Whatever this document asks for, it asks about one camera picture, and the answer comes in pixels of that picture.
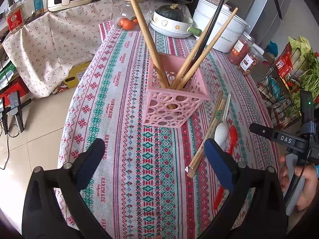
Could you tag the white electric cooking pot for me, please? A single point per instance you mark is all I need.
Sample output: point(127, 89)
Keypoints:
point(203, 14)

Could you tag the green leafy vegetables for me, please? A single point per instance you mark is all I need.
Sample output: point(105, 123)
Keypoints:
point(308, 65)

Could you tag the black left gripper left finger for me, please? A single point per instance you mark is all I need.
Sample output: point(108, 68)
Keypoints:
point(42, 216)

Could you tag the white ceramic casserole dish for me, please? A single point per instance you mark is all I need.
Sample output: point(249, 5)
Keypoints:
point(174, 29)

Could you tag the black chopstick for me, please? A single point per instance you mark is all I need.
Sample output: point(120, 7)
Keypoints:
point(215, 17)

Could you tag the jar of red dried fruit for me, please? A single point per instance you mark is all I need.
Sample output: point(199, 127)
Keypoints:
point(241, 48)

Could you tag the jar of dried fruit rings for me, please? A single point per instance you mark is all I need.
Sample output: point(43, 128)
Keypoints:
point(250, 60)

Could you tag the patterned woven tablecloth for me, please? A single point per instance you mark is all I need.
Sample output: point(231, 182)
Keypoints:
point(140, 188)

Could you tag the red labelled glass jar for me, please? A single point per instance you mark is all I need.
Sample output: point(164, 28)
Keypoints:
point(15, 16)

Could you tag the pink perforated utensil holder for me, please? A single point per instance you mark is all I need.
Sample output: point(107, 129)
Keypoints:
point(164, 107)

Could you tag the glass jar with tomatoes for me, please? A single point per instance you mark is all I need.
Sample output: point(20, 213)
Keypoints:
point(124, 16)

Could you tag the bamboo chopstick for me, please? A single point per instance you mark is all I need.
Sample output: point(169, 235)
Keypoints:
point(198, 62)
point(151, 45)
point(191, 57)

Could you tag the blue labelled clear canister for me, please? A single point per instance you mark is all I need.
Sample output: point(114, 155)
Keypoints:
point(33, 9)

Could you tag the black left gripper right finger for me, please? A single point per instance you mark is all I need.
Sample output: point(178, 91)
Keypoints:
point(254, 207)

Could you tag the dark green squash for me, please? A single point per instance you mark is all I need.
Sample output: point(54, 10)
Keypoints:
point(171, 11)

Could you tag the wrapped disposable chopsticks pair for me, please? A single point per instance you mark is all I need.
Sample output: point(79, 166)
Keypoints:
point(191, 169)

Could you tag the black wire storage rack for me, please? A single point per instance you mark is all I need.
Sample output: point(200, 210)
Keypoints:
point(277, 86)

